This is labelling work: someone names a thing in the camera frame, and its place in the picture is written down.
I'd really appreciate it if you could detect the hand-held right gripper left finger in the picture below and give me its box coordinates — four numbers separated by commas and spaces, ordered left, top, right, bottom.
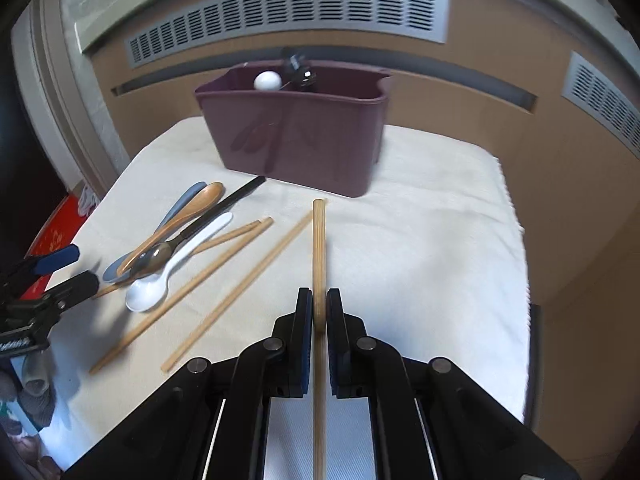
62, 287, 314, 480

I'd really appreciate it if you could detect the red box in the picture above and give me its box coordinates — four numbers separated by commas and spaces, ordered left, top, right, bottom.
26, 194, 85, 288

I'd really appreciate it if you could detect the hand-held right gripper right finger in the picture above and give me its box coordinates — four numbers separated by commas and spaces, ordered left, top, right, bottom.
325, 289, 581, 480

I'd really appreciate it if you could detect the white plastic spoon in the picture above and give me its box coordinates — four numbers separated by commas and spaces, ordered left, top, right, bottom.
125, 211, 234, 313

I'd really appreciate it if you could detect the white table cloth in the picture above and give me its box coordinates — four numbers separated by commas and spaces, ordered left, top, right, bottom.
47, 117, 532, 480

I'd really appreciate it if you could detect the grey-blue plastic spoon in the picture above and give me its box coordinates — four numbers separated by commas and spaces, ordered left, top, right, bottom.
102, 181, 207, 284

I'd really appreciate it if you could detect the long grey vent grille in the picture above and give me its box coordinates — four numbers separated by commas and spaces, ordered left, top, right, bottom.
126, 0, 451, 69

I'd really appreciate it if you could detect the wooden chopstick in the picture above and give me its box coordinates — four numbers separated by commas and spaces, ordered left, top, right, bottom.
312, 199, 328, 480
161, 211, 315, 373
89, 216, 274, 375
93, 219, 263, 300

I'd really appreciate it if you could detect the printed picture sheet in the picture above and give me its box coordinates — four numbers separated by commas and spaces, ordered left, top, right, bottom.
0, 350, 68, 473

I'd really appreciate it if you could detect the black utensil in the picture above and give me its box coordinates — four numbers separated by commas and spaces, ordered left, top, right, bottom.
281, 48, 319, 93

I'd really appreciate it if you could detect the maroon plastic utensil container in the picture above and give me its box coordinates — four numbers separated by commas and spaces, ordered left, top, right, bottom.
194, 62, 392, 199

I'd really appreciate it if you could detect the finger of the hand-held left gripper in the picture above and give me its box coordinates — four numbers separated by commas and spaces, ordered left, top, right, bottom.
0, 243, 82, 294
42, 270, 100, 313

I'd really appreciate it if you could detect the black-handled metal spoon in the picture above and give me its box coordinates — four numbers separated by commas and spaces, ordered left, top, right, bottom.
134, 175, 267, 275

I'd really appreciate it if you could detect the white round-headed utensil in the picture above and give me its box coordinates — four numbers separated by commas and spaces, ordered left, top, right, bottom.
253, 70, 281, 93

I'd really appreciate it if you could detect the brown wooden spoon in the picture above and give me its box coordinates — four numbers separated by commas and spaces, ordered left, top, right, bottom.
120, 182, 224, 273

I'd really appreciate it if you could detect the short grey vent grille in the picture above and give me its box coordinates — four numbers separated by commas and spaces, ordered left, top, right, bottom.
561, 51, 640, 158

